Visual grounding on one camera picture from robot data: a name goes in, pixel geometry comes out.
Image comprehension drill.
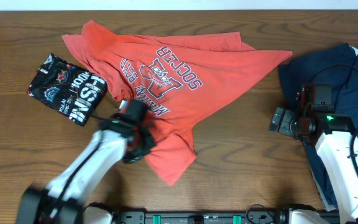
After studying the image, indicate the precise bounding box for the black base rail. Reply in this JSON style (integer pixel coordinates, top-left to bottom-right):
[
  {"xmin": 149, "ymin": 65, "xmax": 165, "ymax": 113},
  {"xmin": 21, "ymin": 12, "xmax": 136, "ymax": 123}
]
[{"xmin": 82, "ymin": 203, "xmax": 340, "ymax": 224}]

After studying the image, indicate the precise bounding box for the orange soccer t-shirt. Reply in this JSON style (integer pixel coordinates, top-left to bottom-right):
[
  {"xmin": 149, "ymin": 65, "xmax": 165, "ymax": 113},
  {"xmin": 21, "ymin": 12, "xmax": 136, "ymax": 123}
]
[{"xmin": 63, "ymin": 21, "xmax": 291, "ymax": 185}]

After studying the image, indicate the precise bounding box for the black printed folded shirt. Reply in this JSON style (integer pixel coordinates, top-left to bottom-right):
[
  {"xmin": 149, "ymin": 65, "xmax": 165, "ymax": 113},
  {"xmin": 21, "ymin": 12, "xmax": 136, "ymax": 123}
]
[{"xmin": 27, "ymin": 54, "xmax": 108, "ymax": 126}]

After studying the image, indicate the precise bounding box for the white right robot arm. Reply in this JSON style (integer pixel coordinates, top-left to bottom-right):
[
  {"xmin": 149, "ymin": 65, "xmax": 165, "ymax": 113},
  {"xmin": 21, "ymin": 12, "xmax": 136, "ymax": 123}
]
[{"xmin": 269, "ymin": 107, "xmax": 358, "ymax": 223}]

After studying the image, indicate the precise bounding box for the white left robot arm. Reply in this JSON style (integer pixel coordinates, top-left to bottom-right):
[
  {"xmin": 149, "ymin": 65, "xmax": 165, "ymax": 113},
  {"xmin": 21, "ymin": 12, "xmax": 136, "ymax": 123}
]
[{"xmin": 16, "ymin": 99, "xmax": 156, "ymax": 224}]

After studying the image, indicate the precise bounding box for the navy blue garment pile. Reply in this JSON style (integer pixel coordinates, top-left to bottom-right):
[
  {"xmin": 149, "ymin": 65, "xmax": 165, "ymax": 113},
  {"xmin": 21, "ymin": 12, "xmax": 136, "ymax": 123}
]
[{"xmin": 277, "ymin": 42, "xmax": 358, "ymax": 209}]

